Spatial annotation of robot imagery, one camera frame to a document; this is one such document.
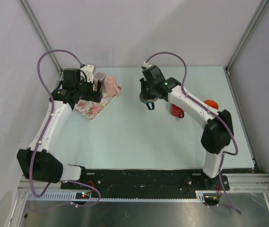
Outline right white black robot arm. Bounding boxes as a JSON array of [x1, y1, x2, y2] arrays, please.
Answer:
[[139, 63, 234, 190]]

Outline white slotted cable duct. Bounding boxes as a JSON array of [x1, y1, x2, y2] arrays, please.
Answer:
[[26, 192, 205, 202]]

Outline pink mug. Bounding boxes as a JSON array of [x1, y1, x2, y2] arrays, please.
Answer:
[[104, 76, 121, 96]]

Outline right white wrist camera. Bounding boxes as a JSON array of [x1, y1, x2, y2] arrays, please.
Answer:
[[141, 61, 150, 69]]

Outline purple mug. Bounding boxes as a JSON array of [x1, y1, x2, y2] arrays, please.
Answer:
[[94, 72, 106, 91]]

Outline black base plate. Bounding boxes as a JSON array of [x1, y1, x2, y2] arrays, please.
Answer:
[[61, 169, 230, 200]]

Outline floral serving tray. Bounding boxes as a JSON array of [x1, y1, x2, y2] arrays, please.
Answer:
[[74, 91, 116, 120]]

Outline aluminium frame rail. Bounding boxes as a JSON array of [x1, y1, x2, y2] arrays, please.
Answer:
[[226, 173, 269, 191]]

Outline right aluminium corner post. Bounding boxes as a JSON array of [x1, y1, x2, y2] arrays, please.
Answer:
[[225, 0, 269, 73]]

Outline green mug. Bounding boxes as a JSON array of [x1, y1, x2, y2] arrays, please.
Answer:
[[140, 98, 157, 111]]

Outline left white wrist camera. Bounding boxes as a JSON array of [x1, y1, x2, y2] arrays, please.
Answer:
[[80, 64, 96, 83]]

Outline left aluminium corner post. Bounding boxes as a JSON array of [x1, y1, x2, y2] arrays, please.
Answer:
[[18, 0, 61, 72]]

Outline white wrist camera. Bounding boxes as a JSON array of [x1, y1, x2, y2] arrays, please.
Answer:
[[141, 61, 150, 69], [80, 64, 96, 83]]

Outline aluminium corner post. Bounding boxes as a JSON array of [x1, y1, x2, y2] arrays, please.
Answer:
[[225, 0, 269, 73], [18, 0, 61, 72]]

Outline red mug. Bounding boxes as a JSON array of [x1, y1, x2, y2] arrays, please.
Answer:
[[170, 104, 185, 119]]

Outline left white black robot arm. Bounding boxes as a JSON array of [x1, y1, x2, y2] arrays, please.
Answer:
[[17, 64, 103, 189]]

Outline orange mug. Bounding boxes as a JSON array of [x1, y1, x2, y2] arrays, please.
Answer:
[[204, 99, 219, 110]]

